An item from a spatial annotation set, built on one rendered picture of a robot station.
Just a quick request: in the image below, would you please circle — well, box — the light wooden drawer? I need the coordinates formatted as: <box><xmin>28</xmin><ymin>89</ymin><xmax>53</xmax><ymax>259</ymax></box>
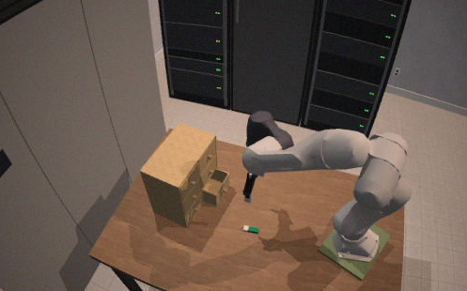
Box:
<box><xmin>199</xmin><ymin>138</ymin><xmax>216</xmax><ymax>175</ymax></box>
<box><xmin>201</xmin><ymin>154</ymin><xmax>217</xmax><ymax>189</ymax></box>
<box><xmin>186</xmin><ymin>192</ymin><xmax>203</xmax><ymax>226</ymax></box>
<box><xmin>183</xmin><ymin>178</ymin><xmax>201</xmax><ymax>214</ymax></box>
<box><xmin>179</xmin><ymin>163</ymin><xmax>200</xmax><ymax>202</ymax></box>
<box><xmin>202</xmin><ymin>168</ymin><xmax>229</xmax><ymax>207</ymax></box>

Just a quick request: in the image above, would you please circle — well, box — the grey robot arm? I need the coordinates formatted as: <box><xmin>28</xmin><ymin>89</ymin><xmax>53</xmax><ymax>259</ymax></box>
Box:
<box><xmin>242</xmin><ymin>111</ymin><xmax>412</xmax><ymax>263</ymax></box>

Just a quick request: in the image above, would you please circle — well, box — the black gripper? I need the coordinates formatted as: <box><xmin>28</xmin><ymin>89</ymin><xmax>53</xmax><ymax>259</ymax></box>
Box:
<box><xmin>243</xmin><ymin>172</ymin><xmax>257</xmax><ymax>204</ymax></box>

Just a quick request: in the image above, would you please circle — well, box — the small wooden chest of drawers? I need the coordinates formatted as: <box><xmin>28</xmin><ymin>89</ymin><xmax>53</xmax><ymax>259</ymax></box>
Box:
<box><xmin>140</xmin><ymin>123</ymin><xmax>216</xmax><ymax>228</ymax></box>

